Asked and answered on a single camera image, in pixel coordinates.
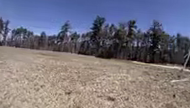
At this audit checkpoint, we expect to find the wood of tall trees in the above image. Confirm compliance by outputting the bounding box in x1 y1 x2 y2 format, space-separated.
0 4 190 68

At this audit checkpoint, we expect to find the dry brown grass field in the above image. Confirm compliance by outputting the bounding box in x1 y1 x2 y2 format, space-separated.
0 45 190 108

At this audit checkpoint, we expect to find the pale dirt path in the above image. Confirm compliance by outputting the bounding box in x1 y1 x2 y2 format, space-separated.
131 60 190 74

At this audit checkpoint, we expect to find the pale fallen stick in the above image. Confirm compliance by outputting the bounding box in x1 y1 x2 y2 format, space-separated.
170 76 190 85

